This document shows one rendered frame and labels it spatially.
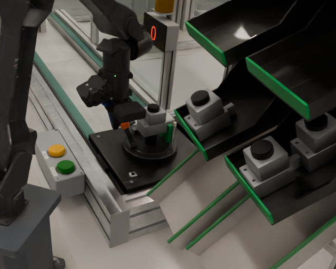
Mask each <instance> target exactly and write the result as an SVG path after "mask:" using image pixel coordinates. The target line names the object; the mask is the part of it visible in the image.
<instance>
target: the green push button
mask: <svg viewBox="0 0 336 269"><path fill-rule="evenodd" d="M74 168H75V165H74V163H73V162H72V161H70V160H63V161H60V162H59V163H58V164H57V170H58V171H59V172H60V173H70V172H72V171H73V170H74Z"/></svg>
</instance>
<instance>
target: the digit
mask: <svg viewBox="0 0 336 269"><path fill-rule="evenodd" d="M149 34H150V36H151V38H152V41H153V43H154V44H155V45H156V46H157V35H158V23H157V22H155V21H154V20H152V19H151V18H150V24H149Z"/></svg>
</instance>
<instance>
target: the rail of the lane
mask: <svg viewBox="0 0 336 269"><path fill-rule="evenodd" d="M28 101H29V103H30V105H31V107H32V109H33V110H34V112H35V114H36V116H37V118H38V119H39V121H40V123H41V125H42V127H43V129H44V130H45V131H50V130H55V129H58V130H59V132H60V133H61V135H62V137H63V138H64V140H65V142H66V143H67V145H68V147H69V148H70V150H71V152H72V153H73V155H74V157H75V159H76V160H77V162H78V164H79V165H80V167H81V168H82V170H83V172H84V173H85V193H82V194H80V195H81V197H82V199H83V201H84V203H85V205H86V206H87V208H88V210H89V212H90V214H91V215H92V217H93V219H94V221H95V223H96V224H97V226H98V228H99V230H100V232H101V234H102V235H103V237H104V239H105V240H106V243H107V245H108V246H109V248H113V247H115V246H118V245H120V244H123V243H127V242H128V241H129V225H130V208H129V206H128V205H127V204H126V202H125V201H124V199H123V198H122V196H121V195H120V193H119V191H118V190H117V188H116V187H115V185H114V184H113V182H112V181H111V180H110V178H109V177H108V175H107V173H109V167H108V166H107V165H106V163H105V161H104V160H103V158H102V157H101V156H100V154H97V155H96V157H95V156H94V154H93V153H92V151H91V150H90V148H89V147H88V145H87V144H86V142H85V141H84V139H83V138H82V136H81V135H80V133H79V132H78V130H77V129H76V127H75V126H74V124H73V123H72V121H71V120H70V118H69V117H68V115H67V114H66V112H65V111H64V109H63V108H62V106H61V105H60V103H59V102H58V100H57V99H56V97H55V96H54V94H53V93H52V91H51V90H50V88H49V87H48V85H47V84H46V82H45V81H44V79H43V78H42V77H41V75H40V73H39V72H38V70H37V69H36V67H35V66H34V64H33V69H32V74H31V81H30V89H29V96H28Z"/></svg>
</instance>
